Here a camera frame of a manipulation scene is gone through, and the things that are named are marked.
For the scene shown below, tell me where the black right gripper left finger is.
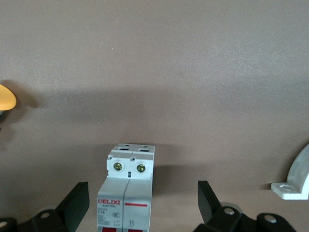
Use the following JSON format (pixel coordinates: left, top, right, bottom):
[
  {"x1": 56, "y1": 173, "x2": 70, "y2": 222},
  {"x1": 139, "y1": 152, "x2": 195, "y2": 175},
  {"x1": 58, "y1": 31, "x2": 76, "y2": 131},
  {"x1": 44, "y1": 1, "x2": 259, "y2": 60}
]
[{"x1": 23, "y1": 182, "x2": 90, "y2": 232}]

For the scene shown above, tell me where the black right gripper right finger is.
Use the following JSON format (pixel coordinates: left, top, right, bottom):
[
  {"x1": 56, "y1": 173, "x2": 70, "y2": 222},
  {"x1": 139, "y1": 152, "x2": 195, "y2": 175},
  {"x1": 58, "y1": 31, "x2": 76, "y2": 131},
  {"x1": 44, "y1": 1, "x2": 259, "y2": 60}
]
[{"x1": 193, "y1": 180, "x2": 243, "y2": 232}]

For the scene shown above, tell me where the white red circuit breaker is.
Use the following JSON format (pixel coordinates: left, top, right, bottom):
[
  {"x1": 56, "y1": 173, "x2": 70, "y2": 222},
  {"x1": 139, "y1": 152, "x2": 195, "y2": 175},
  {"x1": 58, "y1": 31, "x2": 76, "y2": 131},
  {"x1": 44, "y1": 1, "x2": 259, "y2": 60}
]
[{"x1": 97, "y1": 143, "x2": 155, "y2": 232}]

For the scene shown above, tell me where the small white pipe clamp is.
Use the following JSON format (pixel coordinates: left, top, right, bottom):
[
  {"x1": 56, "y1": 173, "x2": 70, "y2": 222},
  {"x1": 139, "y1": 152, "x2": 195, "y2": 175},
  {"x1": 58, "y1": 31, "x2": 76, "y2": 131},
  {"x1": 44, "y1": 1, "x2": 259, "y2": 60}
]
[{"x1": 270, "y1": 143, "x2": 309, "y2": 200}]

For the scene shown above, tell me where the orange mushroom push button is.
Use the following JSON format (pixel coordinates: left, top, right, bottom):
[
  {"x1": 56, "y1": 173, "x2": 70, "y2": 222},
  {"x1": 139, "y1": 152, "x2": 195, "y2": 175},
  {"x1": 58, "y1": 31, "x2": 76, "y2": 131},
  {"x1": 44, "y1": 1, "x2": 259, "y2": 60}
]
[{"x1": 0, "y1": 84, "x2": 17, "y2": 116}]

